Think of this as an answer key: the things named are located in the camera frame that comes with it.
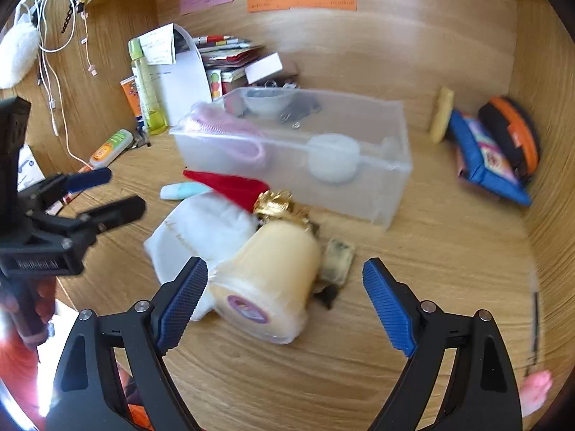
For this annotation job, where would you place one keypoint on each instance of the small black binder clip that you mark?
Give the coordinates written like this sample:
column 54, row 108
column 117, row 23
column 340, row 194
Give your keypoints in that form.
column 327, row 295

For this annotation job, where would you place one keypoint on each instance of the bowl of trinkets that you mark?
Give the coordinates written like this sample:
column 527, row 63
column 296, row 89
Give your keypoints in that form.
column 283, row 105

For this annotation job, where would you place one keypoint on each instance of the smudged cream eraser block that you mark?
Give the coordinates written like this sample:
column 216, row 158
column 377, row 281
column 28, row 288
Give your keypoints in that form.
column 336, row 263

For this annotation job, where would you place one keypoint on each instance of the yellow-green spray bottle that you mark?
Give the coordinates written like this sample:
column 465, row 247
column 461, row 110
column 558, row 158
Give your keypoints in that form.
column 153, row 113

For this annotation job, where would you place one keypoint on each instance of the clear plastic storage bin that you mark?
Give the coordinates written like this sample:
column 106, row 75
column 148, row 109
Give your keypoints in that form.
column 374, row 194

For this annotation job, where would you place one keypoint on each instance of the beige tub with clear lid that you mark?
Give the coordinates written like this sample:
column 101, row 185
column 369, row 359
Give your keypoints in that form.
column 264, row 289

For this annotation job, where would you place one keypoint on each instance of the small white cardboard box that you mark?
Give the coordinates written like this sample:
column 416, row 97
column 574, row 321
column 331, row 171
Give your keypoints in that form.
column 272, row 67

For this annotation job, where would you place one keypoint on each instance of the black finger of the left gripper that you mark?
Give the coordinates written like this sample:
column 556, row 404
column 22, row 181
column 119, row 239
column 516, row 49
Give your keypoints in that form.
column 114, row 215

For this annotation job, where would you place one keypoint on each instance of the white fluffy item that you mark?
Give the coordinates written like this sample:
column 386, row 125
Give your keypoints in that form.
column 19, row 49

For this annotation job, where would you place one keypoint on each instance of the pink round lidded container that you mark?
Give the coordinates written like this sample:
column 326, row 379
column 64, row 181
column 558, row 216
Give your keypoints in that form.
column 240, row 138

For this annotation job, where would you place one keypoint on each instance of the light teal tube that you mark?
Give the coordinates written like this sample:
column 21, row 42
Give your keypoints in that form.
column 183, row 190

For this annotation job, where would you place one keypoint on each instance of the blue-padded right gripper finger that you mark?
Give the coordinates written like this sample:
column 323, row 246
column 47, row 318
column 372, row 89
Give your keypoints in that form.
column 481, row 393

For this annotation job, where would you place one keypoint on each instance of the black orange zipper case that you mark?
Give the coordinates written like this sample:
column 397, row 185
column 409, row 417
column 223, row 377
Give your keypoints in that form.
column 514, row 131

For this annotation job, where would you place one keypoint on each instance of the orange tube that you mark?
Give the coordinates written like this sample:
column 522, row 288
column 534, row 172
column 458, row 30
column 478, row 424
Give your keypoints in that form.
column 129, row 87

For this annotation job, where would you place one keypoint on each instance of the blue patchwork pouch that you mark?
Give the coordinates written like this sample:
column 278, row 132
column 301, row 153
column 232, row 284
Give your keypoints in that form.
column 482, row 163

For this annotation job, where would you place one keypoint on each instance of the yellow lotion tube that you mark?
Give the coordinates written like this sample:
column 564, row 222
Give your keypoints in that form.
column 442, row 114

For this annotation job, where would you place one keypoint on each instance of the pink cat paw toy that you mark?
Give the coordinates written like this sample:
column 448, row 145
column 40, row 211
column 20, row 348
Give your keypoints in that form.
column 534, row 392

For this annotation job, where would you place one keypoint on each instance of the red velvet pouch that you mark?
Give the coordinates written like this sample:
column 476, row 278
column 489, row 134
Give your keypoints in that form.
column 239, row 190

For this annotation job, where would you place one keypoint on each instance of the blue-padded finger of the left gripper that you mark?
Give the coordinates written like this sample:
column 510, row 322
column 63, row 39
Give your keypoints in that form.
column 81, row 181

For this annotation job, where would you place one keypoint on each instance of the white paper sheets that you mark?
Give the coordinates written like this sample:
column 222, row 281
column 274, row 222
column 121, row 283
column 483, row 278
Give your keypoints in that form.
column 177, row 70

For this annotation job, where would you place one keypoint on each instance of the stack of books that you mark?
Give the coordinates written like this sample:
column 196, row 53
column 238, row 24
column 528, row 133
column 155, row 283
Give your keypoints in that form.
column 225, row 58

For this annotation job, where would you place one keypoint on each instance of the gold ribbon bow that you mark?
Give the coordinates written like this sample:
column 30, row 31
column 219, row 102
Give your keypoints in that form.
column 279, row 206

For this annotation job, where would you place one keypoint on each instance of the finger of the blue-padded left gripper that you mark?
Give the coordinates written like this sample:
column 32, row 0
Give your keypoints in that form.
column 88, row 394

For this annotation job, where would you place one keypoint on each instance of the black pen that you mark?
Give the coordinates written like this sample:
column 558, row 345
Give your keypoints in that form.
column 535, row 335

